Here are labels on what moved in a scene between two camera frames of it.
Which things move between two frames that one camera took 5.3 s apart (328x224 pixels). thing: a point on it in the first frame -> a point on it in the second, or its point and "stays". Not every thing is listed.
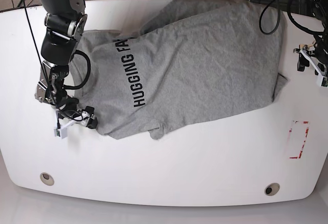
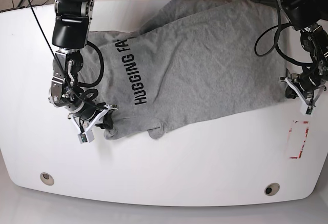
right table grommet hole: x=272 y=189 stays
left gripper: x=85 y=117 -> x=99 y=115
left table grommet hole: x=47 y=179 stays
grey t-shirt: x=199 y=56 stays
